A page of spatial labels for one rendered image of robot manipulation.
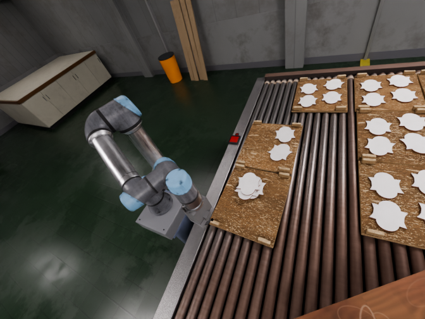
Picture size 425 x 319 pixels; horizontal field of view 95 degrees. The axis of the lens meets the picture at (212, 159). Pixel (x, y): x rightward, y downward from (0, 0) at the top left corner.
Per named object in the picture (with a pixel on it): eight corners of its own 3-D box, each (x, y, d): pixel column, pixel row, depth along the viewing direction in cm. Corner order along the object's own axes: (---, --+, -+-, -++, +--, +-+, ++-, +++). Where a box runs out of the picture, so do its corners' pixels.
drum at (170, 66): (186, 75, 463) (176, 50, 421) (178, 83, 444) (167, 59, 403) (174, 76, 480) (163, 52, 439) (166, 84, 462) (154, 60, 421)
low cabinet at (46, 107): (114, 79, 586) (94, 49, 524) (52, 131, 470) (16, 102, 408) (80, 81, 673) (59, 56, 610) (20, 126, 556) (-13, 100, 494)
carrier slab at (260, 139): (235, 165, 129) (234, 164, 128) (253, 124, 150) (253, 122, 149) (291, 175, 113) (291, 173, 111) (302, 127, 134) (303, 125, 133)
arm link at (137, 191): (66, 119, 79) (122, 209, 60) (91, 105, 82) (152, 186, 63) (85, 135, 90) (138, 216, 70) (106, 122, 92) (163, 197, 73)
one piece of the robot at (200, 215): (195, 216, 64) (209, 234, 76) (210, 194, 68) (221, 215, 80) (174, 204, 70) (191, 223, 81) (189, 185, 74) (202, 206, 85)
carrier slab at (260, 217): (209, 224, 108) (208, 223, 106) (235, 166, 128) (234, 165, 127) (272, 248, 91) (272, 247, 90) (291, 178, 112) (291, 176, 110)
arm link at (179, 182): (178, 162, 65) (191, 175, 59) (190, 180, 72) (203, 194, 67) (159, 176, 63) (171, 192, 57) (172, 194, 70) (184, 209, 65)
